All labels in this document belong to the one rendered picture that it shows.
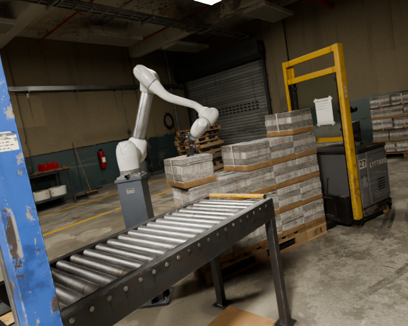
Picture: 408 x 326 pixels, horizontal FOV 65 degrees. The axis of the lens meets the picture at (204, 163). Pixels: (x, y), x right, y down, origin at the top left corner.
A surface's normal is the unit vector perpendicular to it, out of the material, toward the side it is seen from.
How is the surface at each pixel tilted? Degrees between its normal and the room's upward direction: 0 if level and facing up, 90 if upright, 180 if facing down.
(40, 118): 90
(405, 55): 90
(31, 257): 90
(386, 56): 90
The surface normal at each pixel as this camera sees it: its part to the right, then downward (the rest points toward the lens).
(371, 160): 0.49, 0.01
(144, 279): 0.75, -0.05
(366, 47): -0.64, 0.19
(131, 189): -0.05, 0.12
